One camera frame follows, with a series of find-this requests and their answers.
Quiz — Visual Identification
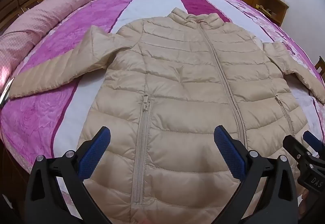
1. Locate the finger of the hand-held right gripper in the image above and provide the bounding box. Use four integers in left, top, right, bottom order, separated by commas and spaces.
283, 135, 313, 163
303, 131, 325, 157

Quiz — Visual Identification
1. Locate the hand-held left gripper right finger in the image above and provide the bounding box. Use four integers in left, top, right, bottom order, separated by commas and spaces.
213, 125, 299, 224

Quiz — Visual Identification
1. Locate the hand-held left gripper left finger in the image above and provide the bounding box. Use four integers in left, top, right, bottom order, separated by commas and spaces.
25, 126, 112, 224

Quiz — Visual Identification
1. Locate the beige puffer jacket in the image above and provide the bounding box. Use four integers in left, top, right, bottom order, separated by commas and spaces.
9, 8, 325, 224

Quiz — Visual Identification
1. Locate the person's right hand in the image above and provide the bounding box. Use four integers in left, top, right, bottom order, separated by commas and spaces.
300, 188, 314, 218

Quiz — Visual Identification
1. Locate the wooden chair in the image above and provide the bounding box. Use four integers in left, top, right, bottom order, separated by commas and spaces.
314, 56, 325, 77

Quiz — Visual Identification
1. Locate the small dark device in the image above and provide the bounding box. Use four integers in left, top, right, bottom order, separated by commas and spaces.
0, 78, 14, 108

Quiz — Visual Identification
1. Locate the pink and white striped bedspread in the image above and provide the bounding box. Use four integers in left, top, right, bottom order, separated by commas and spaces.
0, 0, 325, 196

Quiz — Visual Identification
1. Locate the pink rolled quilt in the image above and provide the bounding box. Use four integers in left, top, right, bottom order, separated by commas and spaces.
0, 0, 116, 87

